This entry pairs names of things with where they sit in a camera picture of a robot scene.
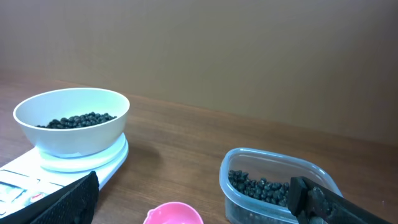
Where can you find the pink scoop with blue handle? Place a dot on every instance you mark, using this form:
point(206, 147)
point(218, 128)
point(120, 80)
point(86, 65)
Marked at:
point(173, 213)

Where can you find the white bowl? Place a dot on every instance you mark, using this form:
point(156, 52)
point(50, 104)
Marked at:
point(35, 112)

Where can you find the black beans in bowl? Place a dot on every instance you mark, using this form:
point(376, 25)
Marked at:
point(79, 121)

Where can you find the black beans in container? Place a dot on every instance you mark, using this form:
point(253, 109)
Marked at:
point(271, 192)

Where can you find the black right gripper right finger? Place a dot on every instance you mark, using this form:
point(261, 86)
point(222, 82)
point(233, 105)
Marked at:
point(310, 202)

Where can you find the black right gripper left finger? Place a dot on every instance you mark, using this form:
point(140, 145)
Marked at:
point(74, 203)

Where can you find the white digital kitchen scale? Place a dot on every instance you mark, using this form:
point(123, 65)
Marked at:
point(35, 174)

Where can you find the clear plastic container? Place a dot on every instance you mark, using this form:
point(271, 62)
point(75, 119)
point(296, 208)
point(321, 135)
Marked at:
point(275, 168)

